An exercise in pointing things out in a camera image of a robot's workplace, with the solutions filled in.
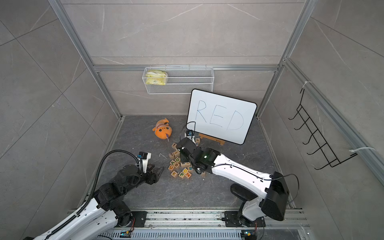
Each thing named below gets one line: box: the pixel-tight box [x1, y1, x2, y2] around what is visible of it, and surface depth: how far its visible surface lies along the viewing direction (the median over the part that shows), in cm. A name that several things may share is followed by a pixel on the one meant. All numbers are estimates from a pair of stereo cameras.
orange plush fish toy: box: [152, 117, 173, 140], surface depth 103 cm
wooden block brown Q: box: [180, 162, 191, 167], surface depth 92 cm
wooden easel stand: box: [198, 133, 226, 146], surface depth 102 cm
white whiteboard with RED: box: [186, 89, 257, 145], surface depth 95 cm
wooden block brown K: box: [170, 170, 179, 179], surface depth 88 cm
